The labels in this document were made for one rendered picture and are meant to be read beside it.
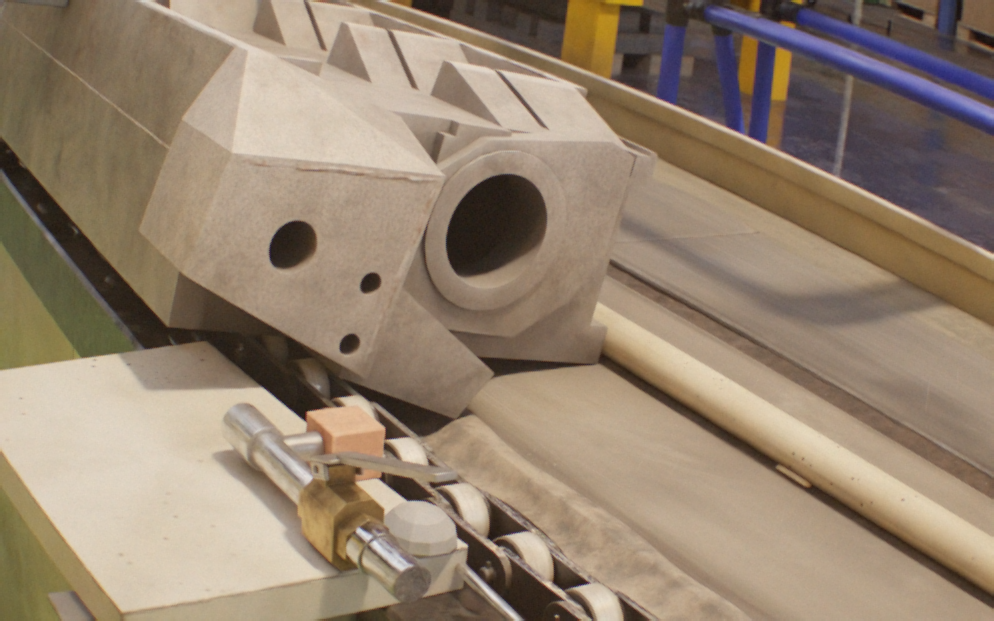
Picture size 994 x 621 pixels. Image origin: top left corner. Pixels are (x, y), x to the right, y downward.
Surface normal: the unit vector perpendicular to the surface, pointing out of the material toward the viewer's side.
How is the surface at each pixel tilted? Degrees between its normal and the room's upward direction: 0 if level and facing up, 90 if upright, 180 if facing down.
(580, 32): 90
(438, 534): 52
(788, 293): 0
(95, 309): 90
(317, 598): 90
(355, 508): 90
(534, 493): 68
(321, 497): 45
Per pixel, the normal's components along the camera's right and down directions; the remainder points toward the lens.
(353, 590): 0.62, 0.34
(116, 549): 0.13, -0.93
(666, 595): -0.50, -0.51
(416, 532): 0.14, -0.30
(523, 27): -0.82, 0.09
